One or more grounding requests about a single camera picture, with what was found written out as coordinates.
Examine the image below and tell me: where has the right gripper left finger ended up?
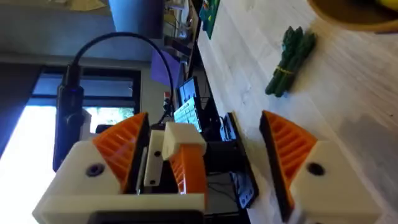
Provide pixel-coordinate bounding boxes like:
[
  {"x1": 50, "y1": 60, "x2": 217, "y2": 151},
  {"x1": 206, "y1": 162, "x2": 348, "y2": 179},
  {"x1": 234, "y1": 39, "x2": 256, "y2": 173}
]
[{"x1": 32, "y1": 112, "x2": 150, "y2": 220}]

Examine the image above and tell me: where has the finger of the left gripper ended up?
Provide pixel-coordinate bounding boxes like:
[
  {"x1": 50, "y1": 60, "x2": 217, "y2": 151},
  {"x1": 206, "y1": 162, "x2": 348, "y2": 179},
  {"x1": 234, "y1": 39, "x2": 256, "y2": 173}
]
[
  {"x1": 161, "y1": 121, "x2": 208, "y2": 195},
  {"x1": 143, "y1": 129, "x2": 165, "y2": 188}
]

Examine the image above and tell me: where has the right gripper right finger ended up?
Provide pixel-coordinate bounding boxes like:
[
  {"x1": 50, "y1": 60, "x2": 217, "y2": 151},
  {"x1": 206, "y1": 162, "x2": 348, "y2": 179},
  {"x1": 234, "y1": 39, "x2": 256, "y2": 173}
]
[{"x1": 259, "y1": 110, "x2": 382, "y2": 224}]

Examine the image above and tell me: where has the laptop with lit screen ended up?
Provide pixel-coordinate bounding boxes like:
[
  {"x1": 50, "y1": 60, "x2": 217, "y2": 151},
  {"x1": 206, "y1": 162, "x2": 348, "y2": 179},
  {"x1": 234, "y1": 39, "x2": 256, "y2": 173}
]
[{"x1": 173, "y1": 76, "x2": 203, "y2": 134}]

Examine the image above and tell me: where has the purple sheet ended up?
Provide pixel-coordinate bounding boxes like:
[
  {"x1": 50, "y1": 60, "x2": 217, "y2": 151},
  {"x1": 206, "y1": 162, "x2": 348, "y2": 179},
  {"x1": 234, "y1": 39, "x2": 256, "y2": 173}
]
[{"x1": 150, "y1": 49, "x2": 182, "y2": 88}]

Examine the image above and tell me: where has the green toy asparagus bundle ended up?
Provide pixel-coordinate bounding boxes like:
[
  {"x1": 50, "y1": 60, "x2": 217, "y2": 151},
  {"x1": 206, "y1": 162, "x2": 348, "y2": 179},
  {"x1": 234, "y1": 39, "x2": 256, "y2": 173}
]
[{"x1": 264, "y1": 26, "x2": 318, "y2": 98}]

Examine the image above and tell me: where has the blue cylinder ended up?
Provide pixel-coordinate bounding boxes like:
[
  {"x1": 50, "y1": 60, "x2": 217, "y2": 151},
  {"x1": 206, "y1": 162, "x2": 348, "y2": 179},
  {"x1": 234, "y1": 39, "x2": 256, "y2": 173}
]
[{"x1": 108, "y1": 0, "x2": 165, "y2": 40}]

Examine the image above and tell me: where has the brown tub with toys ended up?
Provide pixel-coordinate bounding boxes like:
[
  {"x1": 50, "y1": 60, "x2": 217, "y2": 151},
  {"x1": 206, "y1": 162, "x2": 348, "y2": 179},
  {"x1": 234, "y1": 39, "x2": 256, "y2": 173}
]
[{"x1": 307, "y1": 0, "x2": 398, "y2": 34}]

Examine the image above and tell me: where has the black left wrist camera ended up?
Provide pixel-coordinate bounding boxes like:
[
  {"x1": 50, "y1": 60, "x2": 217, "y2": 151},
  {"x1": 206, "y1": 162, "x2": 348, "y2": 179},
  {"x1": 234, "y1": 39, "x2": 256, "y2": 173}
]
[{"x1": 52, "y1": 63, "x2": 86, "y2": 172}]

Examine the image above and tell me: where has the black camera cable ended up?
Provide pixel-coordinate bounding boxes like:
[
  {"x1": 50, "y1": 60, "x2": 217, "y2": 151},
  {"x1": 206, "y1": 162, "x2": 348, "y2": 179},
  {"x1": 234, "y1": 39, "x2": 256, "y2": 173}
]
[{"x1": 72, "y1": 31, "x2": 175, "y2": 125}]

